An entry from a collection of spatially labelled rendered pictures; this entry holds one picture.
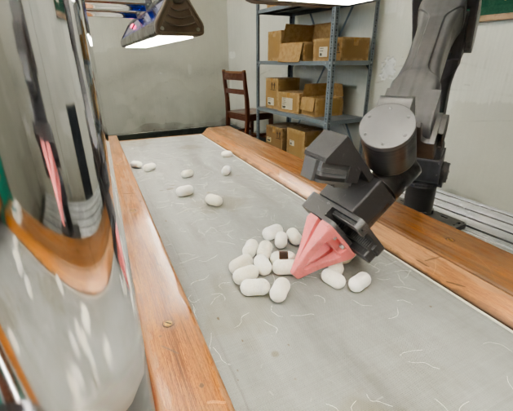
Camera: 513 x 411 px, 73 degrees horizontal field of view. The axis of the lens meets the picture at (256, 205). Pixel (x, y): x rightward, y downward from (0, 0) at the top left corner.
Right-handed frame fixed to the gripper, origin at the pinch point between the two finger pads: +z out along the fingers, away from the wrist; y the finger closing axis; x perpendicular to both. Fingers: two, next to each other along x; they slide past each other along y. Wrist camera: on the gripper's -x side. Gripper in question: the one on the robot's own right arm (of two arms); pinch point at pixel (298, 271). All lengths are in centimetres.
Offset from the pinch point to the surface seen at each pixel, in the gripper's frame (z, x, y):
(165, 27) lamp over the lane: -13.3, -27.1, -30.4
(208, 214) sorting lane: 4.3, -1.3, -24.8
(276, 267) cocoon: 1.6, -1.2, -2.1
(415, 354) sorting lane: -2.1, 3.9, 15.0
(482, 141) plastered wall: -134, 145, -102
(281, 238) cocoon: -1.7, 1.3, -8.1
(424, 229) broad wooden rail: -17.6, 13.9, -0.3
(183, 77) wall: -75, 64, -456
